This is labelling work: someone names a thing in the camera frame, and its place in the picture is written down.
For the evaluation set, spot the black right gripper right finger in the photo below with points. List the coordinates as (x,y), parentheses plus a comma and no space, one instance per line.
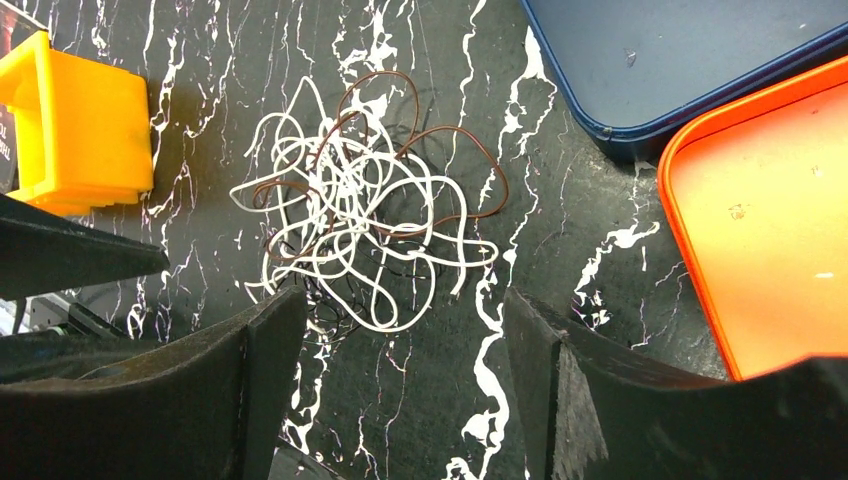
(591,408)

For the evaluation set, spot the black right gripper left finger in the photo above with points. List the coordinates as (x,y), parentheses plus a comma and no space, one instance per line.
(207,406)

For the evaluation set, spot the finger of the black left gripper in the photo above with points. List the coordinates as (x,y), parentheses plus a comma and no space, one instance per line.
(43,253)

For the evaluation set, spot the yellow plastic parts bin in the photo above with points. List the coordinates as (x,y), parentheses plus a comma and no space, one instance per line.
(82,129)

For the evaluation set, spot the orange plastic tray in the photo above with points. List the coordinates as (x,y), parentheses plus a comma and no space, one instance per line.
(755,193)

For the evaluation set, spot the dark blue plastic tray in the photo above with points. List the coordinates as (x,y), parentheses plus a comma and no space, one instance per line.
(635,72)

